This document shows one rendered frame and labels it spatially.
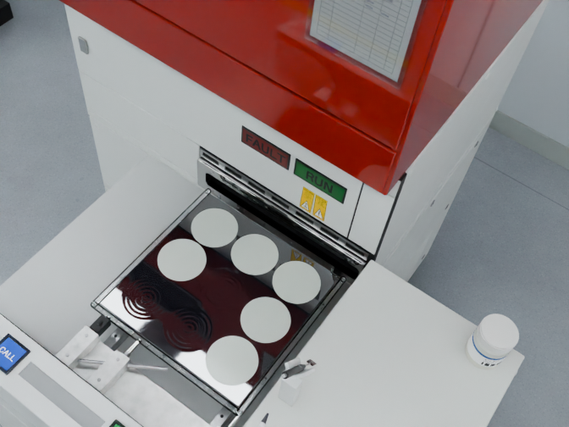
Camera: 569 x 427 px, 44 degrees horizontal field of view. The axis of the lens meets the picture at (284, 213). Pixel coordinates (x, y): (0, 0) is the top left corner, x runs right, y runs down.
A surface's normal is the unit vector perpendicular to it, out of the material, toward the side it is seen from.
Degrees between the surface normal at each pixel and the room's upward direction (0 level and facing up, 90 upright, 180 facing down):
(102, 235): 0
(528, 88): 90
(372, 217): 90
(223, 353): 0
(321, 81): 90
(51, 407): 0
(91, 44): 90
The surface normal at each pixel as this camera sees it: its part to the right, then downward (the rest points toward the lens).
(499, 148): 0.08, -0.57
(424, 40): -0.57, 0.64
